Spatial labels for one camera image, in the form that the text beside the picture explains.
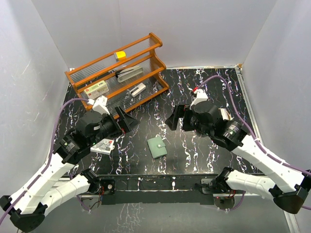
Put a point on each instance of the orange wooden three-tier rack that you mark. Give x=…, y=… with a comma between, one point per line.
x=141, y=52

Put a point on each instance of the white staples box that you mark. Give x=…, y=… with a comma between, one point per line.
x=96, y=90

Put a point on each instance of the yellow grey tape measure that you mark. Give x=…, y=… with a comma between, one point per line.
x=120, y=55

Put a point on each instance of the small white stapler remover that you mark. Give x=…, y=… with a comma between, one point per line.
x=137, y=90

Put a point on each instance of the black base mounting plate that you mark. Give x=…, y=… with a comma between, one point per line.
x=121, y=189

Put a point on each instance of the aluminium frame rail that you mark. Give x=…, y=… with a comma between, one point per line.
x=253, y=151

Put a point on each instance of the grey black stapler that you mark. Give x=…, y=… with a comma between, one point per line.
x=128, y=73

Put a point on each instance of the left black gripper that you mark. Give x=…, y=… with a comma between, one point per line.
x=127, y=122

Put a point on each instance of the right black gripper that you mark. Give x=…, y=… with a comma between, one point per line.
x=178, y=112

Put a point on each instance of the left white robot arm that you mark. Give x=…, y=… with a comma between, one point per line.
x=29, y=206

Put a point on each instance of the stack of cards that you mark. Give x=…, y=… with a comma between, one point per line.
x=225, y=114

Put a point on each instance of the white paper card with code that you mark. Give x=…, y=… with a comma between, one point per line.
x=104, y=147

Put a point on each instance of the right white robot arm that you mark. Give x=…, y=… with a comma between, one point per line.
x=286, y=187

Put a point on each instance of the green card holder wallet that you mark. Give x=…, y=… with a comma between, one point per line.
x=157, y=147

